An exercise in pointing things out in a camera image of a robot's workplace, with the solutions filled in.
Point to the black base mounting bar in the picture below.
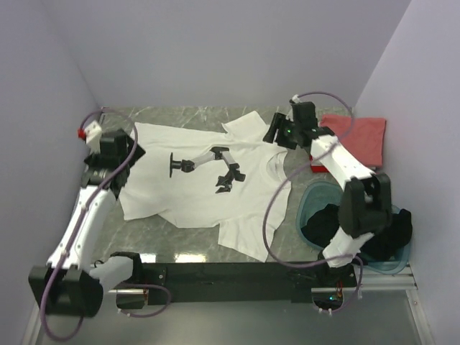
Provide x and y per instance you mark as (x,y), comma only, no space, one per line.
(232,282)

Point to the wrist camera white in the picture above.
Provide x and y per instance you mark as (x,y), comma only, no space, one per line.
(295,99)
(91,135)

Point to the black t-shirt in basket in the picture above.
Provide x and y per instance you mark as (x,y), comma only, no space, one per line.
(322,226)

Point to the folded red t-shirt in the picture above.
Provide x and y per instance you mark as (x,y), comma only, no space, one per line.
(317,167)

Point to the folded pink t-shirt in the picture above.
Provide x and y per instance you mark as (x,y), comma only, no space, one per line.
(364,141)

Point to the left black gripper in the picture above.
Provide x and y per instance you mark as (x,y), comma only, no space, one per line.
(93,160)

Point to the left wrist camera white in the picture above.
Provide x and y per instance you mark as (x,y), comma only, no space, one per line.
(91,135)

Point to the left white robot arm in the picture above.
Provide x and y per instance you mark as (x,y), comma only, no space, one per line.
(68,284)

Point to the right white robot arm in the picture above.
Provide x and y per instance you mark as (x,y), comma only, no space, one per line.
(365,208)

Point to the teal plastic basket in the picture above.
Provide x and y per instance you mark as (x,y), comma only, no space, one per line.
(316,197)

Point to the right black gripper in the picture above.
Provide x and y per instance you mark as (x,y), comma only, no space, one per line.
(279,123)

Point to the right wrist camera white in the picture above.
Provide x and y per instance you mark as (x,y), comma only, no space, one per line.
(295,99)

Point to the white printed t-shirt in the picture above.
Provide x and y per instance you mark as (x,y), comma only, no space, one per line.
(246,220)

